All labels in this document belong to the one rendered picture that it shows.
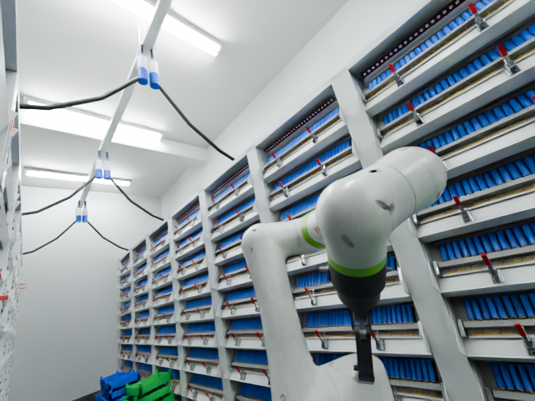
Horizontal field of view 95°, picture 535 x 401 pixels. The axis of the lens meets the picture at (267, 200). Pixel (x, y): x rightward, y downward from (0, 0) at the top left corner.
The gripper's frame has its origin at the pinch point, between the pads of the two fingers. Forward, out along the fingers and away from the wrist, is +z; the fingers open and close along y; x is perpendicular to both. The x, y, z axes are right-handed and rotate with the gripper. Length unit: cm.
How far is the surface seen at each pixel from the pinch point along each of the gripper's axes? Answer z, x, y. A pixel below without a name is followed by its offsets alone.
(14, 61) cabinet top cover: -75, -104, -45
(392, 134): -20, 21, -75
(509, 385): 40, 41, -14
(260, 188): 10, -49, -98
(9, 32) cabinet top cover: -82, -94, -42
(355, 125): -23, 7, -85
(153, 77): -64, -111, -126
